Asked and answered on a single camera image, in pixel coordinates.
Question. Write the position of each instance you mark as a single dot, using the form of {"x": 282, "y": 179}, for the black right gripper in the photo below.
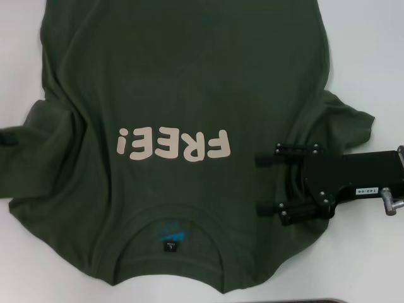
{"x": 347, "y": 172}

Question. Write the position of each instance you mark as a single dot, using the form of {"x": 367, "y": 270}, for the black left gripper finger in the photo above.
{"x": 7, "y": 139}

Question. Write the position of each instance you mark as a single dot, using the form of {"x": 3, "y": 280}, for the dark green FREE t-shirt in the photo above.
{"x": 189, "y": 79}

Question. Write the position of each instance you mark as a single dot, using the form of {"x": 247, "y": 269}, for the dark flat strip grey rim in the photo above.
{"x": 309, "y": 300}

